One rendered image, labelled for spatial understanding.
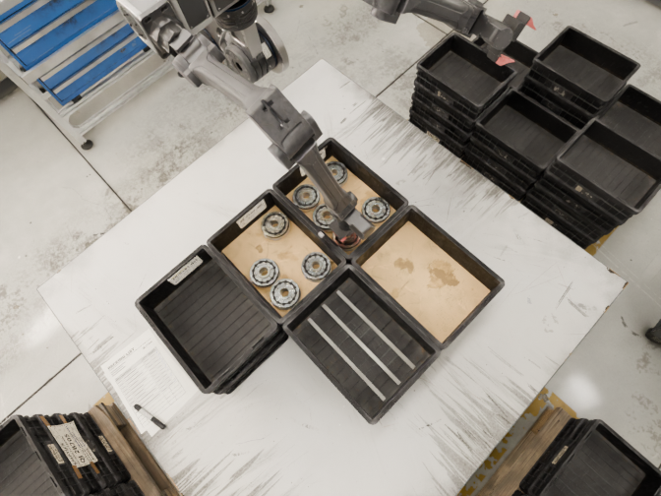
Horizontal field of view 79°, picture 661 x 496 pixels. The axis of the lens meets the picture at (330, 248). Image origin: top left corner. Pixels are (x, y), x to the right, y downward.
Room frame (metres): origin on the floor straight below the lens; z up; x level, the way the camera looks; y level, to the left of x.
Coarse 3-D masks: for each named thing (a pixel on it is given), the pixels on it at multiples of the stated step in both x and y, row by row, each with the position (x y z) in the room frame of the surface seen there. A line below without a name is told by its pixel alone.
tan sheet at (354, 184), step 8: (328, 160) 0.88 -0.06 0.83; (336, 160) 0.87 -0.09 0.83; (352, 176) 0.79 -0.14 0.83; (312, 184) 0.79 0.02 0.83; (344, 184) 0.76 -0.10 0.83; (352, 184) 0.76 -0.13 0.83; (360, 184) 0.75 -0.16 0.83; (352, 192) 0.72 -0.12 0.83; (360, 192) 0.72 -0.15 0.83; (368, 192) 0.71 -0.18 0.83; (360, 200) 0.68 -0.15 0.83; (360, 208) 0.65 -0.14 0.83; (392, 208) 0.63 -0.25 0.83; (312, 216) 0.66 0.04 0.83; (328, 216) 0.65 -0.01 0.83; (328, 232) 0.58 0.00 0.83
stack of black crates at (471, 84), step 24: (456, 48) 1.60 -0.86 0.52; (480, 48) 1.50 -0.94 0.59; (432, 72) 1.51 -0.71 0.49; (456, 72) 1.48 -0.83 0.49; (480, 72) 1.45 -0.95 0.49; (504, 72) 1.36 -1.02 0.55; (432, 96) 1.37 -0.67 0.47; (456, 96) 1.27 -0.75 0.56; (480, 96) 1.29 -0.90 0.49; (408, 120) 1.48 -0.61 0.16; (432, 120) 1.35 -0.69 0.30; (456, 120) 1.24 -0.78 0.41; (456, 144) 1.19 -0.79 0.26
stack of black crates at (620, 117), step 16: (624, 96) 1.17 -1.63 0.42; (640, 96) 1.12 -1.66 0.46; (608, 112) 1.12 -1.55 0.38; (624, 112) 1.10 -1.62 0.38; (640, 112) 1.08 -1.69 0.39; (656, 112) 1.04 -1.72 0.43; (624, 128) 1.01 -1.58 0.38; (640, 128) 1.00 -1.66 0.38; (656, 128) 0.98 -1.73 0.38; (640, 144) 0.91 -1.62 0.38; (656, 144) 0.89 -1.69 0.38
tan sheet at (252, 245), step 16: (272, 208) 0.72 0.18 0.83; (256, 224) 0.67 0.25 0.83; (240, 240) 0.62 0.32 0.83; (256, 240) 0.61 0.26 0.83; (272, 240) 0.59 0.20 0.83; (288, 240) 0.58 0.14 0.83; (304, 240) 0.57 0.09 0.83; (240, 256) 0.56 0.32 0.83; (256, 256) 0.55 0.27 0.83; (272, 256) 0.53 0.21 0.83; (288, 256) 0.52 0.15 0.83; (304, 256) 0.51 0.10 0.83; (288, 272) 0.46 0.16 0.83; (304, 288) 0.39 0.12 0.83
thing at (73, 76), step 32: (32, 0) 2.12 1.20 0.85; (64, 0) 2.18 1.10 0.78; (96, 0) 2.26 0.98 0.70; (0, 32) 1.99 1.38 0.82; (32, 32) 2.06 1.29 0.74; (64, 32) 2.12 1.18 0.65; (128, 32) 2.29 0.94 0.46; (32, 64) 1.99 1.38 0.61; (64, 64) 2.05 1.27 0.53; (96, 64) 2.13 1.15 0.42; (64, 96) 1.99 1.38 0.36
